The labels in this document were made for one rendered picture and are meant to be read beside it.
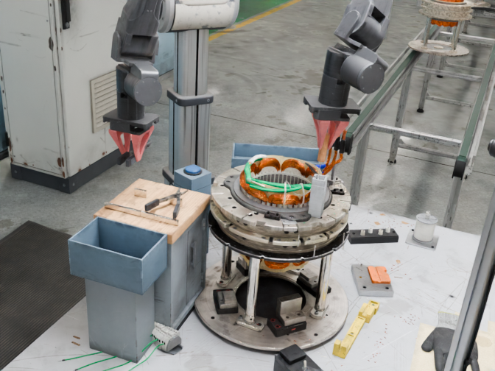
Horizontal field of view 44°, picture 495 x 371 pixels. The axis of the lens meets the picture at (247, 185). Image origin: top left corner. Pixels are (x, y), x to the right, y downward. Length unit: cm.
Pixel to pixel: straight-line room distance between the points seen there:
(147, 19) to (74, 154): 251
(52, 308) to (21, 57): 144
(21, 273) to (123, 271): 186
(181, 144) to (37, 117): 198
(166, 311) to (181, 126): 58
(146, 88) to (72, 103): 239
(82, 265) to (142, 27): 49
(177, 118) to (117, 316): 65
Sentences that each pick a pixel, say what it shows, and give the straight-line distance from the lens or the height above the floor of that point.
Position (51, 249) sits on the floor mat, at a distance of 323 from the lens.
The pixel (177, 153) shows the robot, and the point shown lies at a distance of 180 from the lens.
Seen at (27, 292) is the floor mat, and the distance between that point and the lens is 296.
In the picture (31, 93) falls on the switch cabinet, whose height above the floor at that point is 58.
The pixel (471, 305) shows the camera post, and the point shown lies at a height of 109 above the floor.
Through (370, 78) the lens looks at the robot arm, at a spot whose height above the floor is 143.
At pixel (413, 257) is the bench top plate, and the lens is 186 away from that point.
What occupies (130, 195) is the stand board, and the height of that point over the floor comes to 107.
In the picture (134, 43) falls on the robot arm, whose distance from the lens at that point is 125.
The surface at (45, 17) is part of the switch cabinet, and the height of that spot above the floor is 102.
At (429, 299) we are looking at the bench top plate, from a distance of 171.
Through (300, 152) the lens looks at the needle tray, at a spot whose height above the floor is 105.
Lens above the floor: 174
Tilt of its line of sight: 27 degrees down
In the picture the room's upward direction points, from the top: 4 degrees clockwise
